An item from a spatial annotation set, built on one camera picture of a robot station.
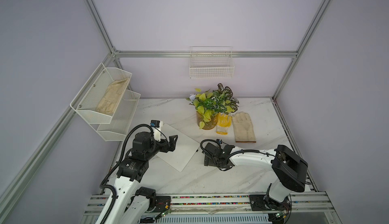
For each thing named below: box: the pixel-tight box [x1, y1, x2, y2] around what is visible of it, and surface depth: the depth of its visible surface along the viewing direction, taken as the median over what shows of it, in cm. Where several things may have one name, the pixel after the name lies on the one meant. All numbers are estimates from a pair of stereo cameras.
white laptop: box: [156, 123, 201, 173], surface depth 92 cm
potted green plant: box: [186, 83, 240, 130], surface depth 88 cm
